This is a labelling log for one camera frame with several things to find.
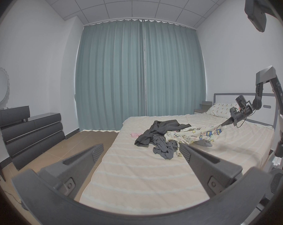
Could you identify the black garment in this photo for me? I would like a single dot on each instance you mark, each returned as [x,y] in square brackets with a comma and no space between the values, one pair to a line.
[164,125]

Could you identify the blue-green curtain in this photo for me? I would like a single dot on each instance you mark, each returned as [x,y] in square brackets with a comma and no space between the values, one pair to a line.
[108,78]
[174,67]

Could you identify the grey and white bedside table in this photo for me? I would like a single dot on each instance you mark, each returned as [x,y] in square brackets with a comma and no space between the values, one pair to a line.
[202,107]

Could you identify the grey garment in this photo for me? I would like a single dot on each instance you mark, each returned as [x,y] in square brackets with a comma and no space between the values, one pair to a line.
[164,152]

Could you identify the pink garment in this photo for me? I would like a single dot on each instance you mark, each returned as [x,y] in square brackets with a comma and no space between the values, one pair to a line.
[135,134]

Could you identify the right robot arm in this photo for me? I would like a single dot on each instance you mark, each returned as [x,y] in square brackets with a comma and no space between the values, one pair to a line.
[264,75]

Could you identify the bed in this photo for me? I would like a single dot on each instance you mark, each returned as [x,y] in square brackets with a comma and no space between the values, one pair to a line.
[143,184]

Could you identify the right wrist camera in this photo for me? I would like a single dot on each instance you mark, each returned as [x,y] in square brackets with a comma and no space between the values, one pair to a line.
[241,100]

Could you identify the dark grey chest of drawers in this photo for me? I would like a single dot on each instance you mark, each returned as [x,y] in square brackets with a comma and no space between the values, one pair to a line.
[33,137]

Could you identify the white printed pyjama top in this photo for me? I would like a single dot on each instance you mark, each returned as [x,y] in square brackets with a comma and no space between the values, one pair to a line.
[197,132]

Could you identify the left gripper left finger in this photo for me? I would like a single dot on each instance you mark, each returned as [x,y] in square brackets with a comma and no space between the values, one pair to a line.
[68,170]

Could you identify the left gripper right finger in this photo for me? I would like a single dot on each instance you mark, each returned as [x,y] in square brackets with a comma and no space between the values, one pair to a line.
[211,170]

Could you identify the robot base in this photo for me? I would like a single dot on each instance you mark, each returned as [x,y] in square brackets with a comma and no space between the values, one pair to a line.
[278,162]

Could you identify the white printed pillow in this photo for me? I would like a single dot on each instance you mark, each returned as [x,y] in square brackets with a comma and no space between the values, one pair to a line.
[219,109]

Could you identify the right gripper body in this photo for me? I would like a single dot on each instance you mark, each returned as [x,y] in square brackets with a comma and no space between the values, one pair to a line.
[241,115]

